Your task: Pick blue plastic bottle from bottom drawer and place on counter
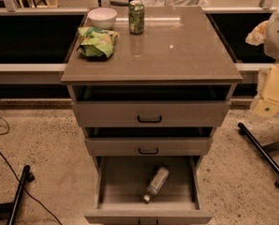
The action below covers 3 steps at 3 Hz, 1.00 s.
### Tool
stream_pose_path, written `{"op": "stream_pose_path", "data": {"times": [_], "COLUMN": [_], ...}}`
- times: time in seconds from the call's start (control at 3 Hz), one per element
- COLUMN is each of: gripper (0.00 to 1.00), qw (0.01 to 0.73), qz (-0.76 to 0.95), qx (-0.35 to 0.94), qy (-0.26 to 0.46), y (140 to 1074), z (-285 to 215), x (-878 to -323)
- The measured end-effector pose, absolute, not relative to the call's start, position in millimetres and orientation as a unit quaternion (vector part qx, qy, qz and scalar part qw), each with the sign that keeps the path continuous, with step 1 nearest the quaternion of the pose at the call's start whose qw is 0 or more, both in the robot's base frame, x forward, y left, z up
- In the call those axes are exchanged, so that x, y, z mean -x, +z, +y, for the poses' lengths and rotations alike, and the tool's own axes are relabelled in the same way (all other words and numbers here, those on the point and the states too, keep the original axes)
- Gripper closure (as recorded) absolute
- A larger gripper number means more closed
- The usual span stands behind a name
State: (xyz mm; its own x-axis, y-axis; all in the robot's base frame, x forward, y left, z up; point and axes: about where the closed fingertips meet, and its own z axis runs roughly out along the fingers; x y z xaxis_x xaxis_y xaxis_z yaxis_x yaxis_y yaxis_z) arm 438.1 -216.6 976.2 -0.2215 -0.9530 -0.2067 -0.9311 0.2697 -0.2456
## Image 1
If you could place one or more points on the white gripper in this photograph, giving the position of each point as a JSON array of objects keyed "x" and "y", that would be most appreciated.
[{"x": 278, "y": 37}]

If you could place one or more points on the clear blue plastic bottle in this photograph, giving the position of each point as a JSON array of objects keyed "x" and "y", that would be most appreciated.
[{"x": 156, "y": 183}]

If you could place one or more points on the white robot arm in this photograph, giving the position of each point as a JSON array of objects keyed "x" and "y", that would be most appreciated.
[{"x": 271, "y": 49}]

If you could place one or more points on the grey drawer cabinet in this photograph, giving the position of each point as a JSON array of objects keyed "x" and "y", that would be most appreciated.
[{"x": 178, "y": 57}]

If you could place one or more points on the grey top drawer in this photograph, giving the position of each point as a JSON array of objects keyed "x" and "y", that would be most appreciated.
[{"x": 103, "y": 114}]

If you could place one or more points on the grey drawer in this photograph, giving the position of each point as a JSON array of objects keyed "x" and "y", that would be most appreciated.
[
  {"x": 166, "y": 146},
  {"x": 122, "y": 183},
  {"x": 103, "y": 114}
]

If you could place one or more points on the grey bottom drawer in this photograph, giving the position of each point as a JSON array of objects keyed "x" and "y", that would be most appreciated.
[{"x": 122, "y": 183}]

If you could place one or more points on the grey middle drawer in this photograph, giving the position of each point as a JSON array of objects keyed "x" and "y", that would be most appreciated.
[{"x": 166, "y": 146}]

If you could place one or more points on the black stand leg right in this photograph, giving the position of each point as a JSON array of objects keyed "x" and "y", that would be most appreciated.
[{"x": 264, "y": 150}]

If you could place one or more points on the black stand leg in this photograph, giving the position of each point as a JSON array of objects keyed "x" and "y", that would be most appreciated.
[
  {"x": 264, "y": 150},
  {"x": 9, "y": 210}
]

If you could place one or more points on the green soda can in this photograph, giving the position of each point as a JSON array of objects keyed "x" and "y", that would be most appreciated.
[{"x": 136, "y": 13}]

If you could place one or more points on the green chip bag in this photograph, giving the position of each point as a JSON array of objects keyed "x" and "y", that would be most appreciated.
[{"x": 96, "y": 42}]

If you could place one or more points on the white bowl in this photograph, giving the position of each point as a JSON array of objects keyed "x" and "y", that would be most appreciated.
[{"x": 102, "y": 17}]

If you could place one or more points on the grey metal railing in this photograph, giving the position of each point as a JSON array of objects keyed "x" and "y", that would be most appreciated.
[{"x": 50, "y": 73}]

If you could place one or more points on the black stand leg left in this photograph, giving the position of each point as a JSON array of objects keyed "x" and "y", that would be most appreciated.
[{"x": 9, "y": 210}]

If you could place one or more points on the black middle drawer handle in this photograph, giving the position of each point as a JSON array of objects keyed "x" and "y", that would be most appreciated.
[{"x": 148, "y": 152}]

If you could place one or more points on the black drawer handle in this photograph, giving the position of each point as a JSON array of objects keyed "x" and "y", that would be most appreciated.
[
  {"x": 148, "y": 152},
  {"x": 142, "y": 119}
]

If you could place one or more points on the black top drawer handle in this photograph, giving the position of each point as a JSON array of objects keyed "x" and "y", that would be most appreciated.
[{"x": 142, "y": 119}]

